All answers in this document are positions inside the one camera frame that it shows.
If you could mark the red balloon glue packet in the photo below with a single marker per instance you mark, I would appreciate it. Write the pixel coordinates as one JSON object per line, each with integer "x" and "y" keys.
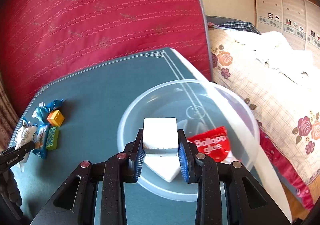
{"x": 215, "y": 144}

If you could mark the small blue snack wrapper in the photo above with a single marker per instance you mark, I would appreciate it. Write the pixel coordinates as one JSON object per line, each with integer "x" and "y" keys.
{"x": 54, "y": 105}

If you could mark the white sliding wardrobe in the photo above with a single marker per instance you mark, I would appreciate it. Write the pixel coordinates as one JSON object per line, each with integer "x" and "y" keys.
{"x": 297, "y": 20}

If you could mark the orange yellow toy brick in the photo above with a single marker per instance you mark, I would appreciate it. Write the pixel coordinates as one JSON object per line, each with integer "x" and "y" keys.
{"x": 56, "y": 118}

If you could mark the plaid pillow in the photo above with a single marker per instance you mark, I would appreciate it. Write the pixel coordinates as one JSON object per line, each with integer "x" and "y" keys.
{"x": 240, "y": 26}

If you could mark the red upright mattress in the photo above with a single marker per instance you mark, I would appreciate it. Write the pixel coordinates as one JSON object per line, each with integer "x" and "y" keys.
{"x": 44, "y": 40}

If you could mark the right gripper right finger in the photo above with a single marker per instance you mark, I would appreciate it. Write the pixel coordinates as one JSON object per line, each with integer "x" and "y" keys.
{"x": 186, "y": 151}

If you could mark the white square block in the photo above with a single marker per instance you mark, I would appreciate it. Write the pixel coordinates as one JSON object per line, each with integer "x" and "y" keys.
{"x": 160, "y": 136}

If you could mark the white plastic bag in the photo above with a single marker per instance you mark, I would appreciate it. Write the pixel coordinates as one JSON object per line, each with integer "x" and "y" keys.
{"x": 26, "y": 133}

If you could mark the floral bed quilt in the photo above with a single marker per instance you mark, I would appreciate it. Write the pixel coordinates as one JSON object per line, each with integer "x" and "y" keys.
{"x": 287, "y": 116}

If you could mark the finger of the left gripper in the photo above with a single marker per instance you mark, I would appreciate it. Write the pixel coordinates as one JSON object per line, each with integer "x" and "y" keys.
{"x": 12, "y": 156}

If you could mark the blue cracker packet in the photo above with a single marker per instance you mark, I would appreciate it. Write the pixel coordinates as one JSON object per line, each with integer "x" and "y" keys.
{"x": 40, "y": 141}

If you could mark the blue cloth pouch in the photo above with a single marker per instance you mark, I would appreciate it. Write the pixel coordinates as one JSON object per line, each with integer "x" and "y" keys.
{"x": 41, "y": 113}

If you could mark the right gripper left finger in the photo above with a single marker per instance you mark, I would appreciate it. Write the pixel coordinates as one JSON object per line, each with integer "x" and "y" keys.
{"x": 136, "y": 158}

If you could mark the clear plastic bowl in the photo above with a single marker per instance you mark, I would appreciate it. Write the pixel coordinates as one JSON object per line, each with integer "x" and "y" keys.
{"x": 198, "y": 107}

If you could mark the white crumpled clothing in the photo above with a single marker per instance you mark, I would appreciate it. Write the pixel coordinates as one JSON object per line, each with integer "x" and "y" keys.
{"x": 269, "y": 55}

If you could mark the green dotted toy brick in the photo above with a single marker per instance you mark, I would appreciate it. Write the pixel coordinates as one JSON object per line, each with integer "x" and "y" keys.
{"x": 52, "y": 138}

